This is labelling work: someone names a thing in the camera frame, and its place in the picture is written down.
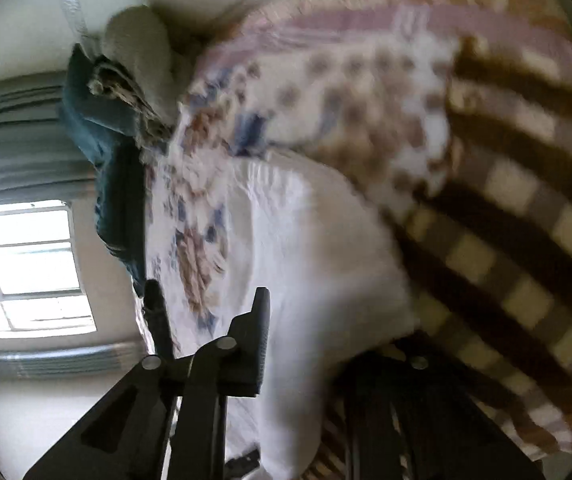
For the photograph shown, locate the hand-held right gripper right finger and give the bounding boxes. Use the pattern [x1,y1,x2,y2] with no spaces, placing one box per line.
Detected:
[338,341,547,480]

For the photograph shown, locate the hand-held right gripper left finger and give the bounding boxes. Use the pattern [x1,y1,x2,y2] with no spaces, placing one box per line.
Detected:
[22,287,271,480]

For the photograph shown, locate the white pants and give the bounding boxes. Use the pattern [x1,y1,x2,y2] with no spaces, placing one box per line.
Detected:
[223,147,421,480]

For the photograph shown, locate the brown striped blanket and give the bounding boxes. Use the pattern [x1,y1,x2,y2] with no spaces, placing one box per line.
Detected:
[311,35,572,480]

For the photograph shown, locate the window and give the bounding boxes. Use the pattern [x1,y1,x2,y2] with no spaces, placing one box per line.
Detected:
[0,199,100,339]

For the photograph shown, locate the floral patterned quilt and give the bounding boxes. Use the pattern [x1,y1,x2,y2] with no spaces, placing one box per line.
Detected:
[143,0,572,356]

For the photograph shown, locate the brown patterned cloth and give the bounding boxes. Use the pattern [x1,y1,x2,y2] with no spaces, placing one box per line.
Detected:
[88,57,173,147]

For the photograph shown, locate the beige pillow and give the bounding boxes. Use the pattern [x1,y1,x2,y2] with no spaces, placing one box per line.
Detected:
[101,5,183,126]

